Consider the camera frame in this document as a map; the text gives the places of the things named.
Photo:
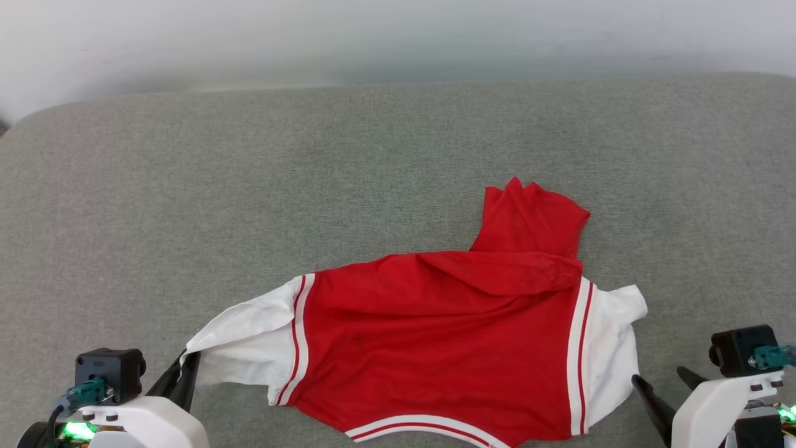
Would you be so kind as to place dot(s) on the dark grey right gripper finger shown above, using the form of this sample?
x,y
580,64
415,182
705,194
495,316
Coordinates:
x,y
653,404
691,377

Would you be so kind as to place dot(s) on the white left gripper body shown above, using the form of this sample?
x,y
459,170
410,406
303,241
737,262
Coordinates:
x,y
149,426

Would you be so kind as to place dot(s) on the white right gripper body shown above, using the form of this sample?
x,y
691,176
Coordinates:
x,y
715,410

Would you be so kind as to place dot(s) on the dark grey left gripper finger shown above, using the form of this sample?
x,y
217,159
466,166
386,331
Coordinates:
x,y
189,379
165,378

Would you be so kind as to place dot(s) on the red and white shirt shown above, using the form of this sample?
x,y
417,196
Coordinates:
x,y
435,330

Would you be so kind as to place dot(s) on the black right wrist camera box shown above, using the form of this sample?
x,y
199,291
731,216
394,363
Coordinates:
x,y
737,351

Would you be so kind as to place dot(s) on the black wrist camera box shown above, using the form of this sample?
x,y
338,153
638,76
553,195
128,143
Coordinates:
x,y
737,351
111,372

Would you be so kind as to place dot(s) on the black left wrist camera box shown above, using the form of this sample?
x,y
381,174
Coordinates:
x,y
111,372

